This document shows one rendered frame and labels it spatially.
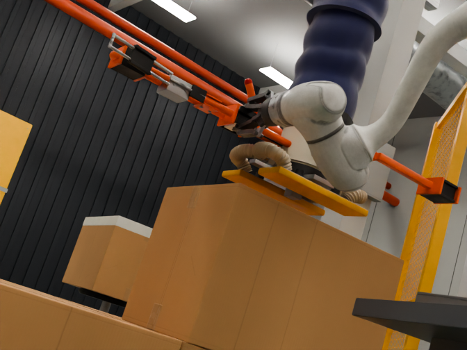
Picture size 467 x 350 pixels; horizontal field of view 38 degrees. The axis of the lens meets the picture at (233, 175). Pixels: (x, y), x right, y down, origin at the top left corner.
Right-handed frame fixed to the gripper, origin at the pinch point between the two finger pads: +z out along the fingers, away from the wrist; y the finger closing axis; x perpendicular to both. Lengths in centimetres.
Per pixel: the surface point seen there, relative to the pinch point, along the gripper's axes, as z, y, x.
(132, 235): 170, 20, 56
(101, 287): 171, 50, 49
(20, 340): -19, 71, -42
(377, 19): -11, -46, 29
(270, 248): -19.2, 33.6, 9.9
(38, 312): -19, 65, -40
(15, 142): 728, -107, 102
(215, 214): -12.6, 29.8, -4.4
